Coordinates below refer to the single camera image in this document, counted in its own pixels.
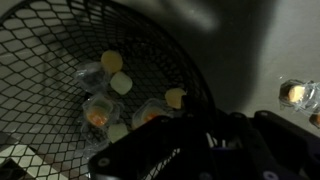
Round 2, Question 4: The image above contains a yellow candy near rim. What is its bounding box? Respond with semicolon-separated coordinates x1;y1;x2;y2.
165;88;186;109

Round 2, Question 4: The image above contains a wrapped yellow candy on table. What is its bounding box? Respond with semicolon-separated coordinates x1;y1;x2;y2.
279;79;320;113

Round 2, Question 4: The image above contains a yellow candy in basket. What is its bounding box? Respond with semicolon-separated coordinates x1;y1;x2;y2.
101;50;123;73

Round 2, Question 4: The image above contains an orange candy clear cup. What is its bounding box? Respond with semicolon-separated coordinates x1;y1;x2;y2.
131;98;173;129

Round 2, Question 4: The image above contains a black wire mesh basket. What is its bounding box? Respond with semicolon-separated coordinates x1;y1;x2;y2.
0;0;213;180

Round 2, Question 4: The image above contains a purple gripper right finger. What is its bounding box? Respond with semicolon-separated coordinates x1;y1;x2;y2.
199;110;320;180

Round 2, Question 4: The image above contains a pale white candy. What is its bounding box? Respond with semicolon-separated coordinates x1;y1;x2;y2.
110;71;133;95

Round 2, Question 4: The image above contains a wrapped orange candy at edge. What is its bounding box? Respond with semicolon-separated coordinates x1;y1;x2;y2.
309;113;320;129

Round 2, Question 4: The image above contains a pale candy at bottom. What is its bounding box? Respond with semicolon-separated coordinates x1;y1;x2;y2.
108;123;128;143

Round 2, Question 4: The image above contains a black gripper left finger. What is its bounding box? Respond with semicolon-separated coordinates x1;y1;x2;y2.
88;96;214;180

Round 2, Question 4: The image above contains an orange candy in wrapper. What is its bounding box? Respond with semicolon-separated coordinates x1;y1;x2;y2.
82;94;120;128

